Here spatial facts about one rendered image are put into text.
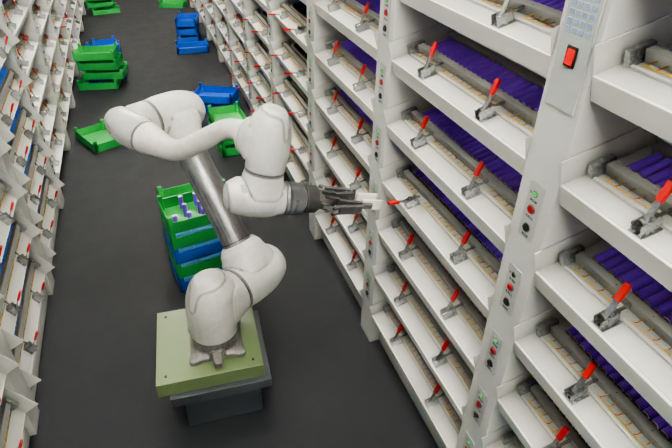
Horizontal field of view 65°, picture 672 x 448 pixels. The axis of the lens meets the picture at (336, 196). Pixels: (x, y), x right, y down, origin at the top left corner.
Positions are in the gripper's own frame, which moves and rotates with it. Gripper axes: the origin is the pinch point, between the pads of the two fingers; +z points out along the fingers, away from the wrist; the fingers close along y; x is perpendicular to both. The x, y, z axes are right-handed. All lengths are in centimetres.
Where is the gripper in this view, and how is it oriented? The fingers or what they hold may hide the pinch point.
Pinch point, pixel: (368, 201)
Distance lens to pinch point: 150.8
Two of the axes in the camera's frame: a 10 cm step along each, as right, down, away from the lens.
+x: 2.5, -8.5, -4.6
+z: 9.1, 0.4, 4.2
